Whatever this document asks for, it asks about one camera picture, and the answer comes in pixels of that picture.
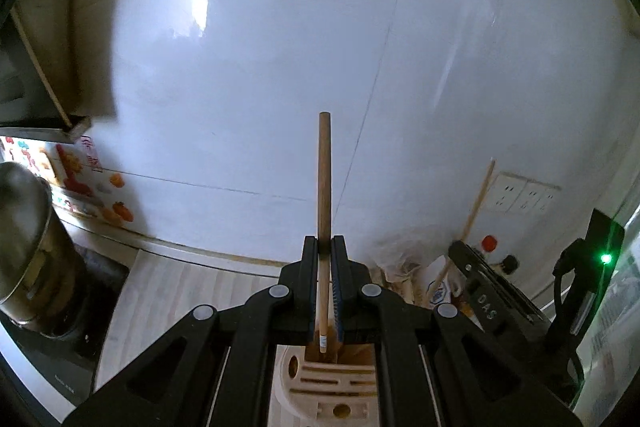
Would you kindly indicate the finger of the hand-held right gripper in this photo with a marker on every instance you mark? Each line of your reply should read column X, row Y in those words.
column 492, row 302

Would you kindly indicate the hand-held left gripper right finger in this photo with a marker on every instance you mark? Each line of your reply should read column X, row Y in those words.
column 336, row 292

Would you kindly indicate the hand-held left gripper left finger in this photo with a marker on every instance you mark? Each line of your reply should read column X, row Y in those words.
column 314, row 287

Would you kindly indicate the wooden utensil holder block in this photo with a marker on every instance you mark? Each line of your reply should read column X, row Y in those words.
column 325, row 389

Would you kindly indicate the light brown chopstick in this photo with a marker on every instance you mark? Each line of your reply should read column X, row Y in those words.
column 477, row 202
column 324, row 182

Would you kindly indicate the white packet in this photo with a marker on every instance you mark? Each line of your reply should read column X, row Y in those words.
column 442, row 294

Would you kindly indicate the red cap bottle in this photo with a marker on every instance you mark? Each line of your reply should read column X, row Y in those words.
column 489, row 243

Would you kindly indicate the clear plastic bag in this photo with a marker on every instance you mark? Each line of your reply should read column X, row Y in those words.
column 400, row 257

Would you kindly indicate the black gas stove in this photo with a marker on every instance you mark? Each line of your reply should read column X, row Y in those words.
column 60, row 357

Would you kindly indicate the stainless steel pot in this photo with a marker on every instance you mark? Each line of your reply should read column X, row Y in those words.
column 25, row 247

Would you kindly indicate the white wall socket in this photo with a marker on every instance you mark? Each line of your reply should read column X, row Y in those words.
column 505, row 194
column 549, row 201
column 531, row 198

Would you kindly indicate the fruit print wall sticker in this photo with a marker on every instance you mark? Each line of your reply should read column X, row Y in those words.
column 75, row 167

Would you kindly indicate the beige wall cabinet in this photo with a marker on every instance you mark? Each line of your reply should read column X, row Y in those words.
column 85, row 57

